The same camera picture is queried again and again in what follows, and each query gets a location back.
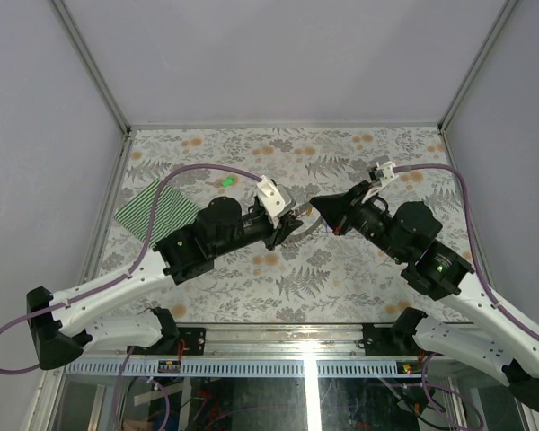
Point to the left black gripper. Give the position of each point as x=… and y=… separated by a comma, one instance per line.
x=286, y=225

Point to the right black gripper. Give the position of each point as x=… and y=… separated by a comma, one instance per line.
x=334, y=206

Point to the metal key ring disc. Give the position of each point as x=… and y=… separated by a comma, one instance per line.
x=313, y=223

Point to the green key tag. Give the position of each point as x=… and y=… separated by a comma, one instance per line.
x=227, y=182

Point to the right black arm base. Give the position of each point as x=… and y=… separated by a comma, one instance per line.
x=394, y=340

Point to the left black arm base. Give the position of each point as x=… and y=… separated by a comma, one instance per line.
x=184, y=341

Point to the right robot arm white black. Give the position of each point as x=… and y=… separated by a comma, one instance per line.
x=509, y=350

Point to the green striped cloth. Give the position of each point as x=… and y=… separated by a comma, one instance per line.
x=173, y=211

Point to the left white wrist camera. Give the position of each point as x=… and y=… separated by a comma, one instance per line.
x=275, y=199

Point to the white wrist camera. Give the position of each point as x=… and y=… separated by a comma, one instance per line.
x=381, y=175
x=275, y=199

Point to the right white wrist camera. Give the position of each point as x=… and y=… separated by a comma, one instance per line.
x=381, y=175

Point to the aluminium front rail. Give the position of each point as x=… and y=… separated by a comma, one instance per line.
x=280, y=340

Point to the left aluminium frame post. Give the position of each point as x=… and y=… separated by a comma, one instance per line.
x=85, y=56

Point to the aluminium frame post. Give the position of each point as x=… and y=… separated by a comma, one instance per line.
x=85, y=56
x=503, y=17

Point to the right aluminium frame post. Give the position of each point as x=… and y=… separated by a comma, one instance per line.
x=503, y=17

